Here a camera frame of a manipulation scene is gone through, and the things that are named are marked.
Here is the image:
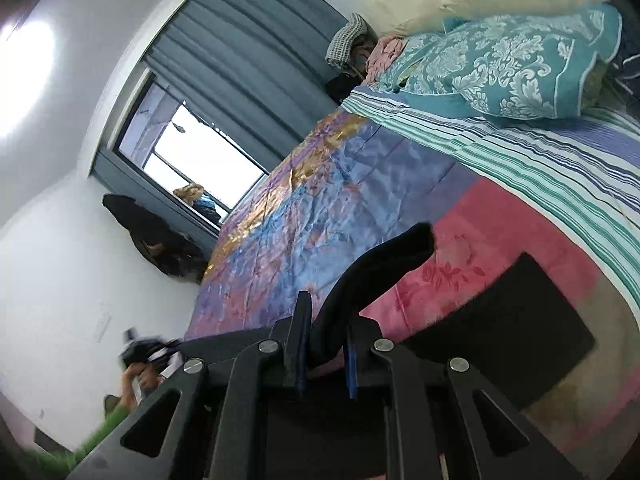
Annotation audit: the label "blue-grey right curtain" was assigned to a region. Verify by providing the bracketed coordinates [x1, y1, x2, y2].
[143, 0, 346, 171]

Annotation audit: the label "colourful satin quilt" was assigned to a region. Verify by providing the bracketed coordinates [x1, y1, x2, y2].
[214, 110, 639, 479]

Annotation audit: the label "green sleeve forearm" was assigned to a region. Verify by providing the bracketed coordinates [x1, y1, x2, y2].
[19, 404, 134, 480]

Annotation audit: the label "pink patterned pillow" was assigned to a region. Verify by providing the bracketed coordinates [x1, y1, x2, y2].
[362, 36, 408, 86]

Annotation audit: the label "grey folded blanket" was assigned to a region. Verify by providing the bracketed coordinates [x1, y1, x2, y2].
[324, 13, 369, 68]

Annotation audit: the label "person left hand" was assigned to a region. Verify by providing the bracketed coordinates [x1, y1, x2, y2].
[119, 363, 164, 412]

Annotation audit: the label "teal floral pillow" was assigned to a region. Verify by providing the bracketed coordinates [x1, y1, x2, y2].
[372, 2, 623, 120]

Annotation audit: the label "striped bed sheet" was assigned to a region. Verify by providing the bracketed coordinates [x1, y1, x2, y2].
[343, 89, 639, 311]

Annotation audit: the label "white wall switch plate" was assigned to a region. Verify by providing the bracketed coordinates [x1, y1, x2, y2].
[93, 312, 112, 344]

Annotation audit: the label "black pants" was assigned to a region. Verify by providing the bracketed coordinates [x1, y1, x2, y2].
[179, 221, 598, 411]

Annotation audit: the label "clothes on balcony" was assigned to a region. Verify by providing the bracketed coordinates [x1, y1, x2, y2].
[172, 183, 220, 224]

